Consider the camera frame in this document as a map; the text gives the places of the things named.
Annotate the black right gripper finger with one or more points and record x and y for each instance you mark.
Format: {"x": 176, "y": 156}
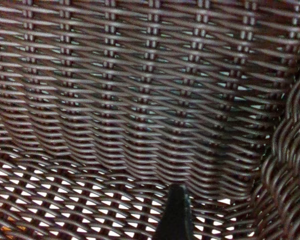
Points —
{"x": 176, "y": 217}

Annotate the dark brown wicker basket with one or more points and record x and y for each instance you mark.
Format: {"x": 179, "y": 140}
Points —
{"x": 140, "y": 100}

